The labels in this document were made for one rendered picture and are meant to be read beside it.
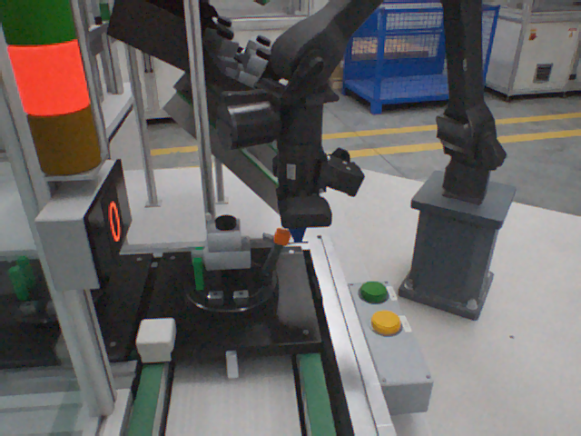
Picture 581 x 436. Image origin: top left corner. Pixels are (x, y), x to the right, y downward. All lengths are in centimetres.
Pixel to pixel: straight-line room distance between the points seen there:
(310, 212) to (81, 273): 27
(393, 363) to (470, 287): 29
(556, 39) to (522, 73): 47
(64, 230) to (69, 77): 12
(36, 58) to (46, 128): 5
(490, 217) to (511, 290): 24
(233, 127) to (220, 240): 18
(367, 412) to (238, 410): 16
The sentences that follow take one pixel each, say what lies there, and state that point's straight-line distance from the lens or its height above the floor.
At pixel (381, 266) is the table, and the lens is 100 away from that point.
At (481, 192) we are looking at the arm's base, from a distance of 85.
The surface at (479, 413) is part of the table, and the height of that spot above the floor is 86.
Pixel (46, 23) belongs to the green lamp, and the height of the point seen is 138.
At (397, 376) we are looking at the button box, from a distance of 64.
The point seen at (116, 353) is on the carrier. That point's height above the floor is 97.
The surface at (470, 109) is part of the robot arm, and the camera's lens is 77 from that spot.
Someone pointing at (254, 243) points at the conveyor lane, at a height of 96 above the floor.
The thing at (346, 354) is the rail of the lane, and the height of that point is 96.
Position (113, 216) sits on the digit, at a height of 121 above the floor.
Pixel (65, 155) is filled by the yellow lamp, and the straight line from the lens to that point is 42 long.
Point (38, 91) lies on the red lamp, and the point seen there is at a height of 133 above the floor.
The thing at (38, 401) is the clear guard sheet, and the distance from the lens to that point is 46.
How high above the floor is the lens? 142
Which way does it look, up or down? 30 degrees down
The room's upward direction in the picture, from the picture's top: straight up
